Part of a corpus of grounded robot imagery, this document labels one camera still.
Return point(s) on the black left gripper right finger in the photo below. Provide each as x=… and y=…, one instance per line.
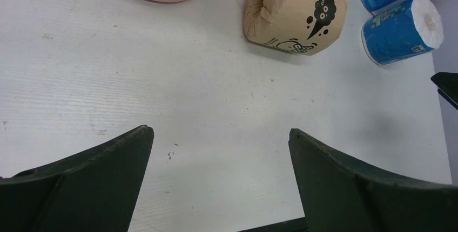
x=339, y=192

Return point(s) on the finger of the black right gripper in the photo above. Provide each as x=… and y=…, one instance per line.
x=447, y=86

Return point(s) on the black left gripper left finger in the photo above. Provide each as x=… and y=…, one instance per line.
x=94, y=190

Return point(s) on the blue roll front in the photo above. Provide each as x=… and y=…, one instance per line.
x=409, y=29

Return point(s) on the brown paper roll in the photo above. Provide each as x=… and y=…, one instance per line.
x=294, y=26

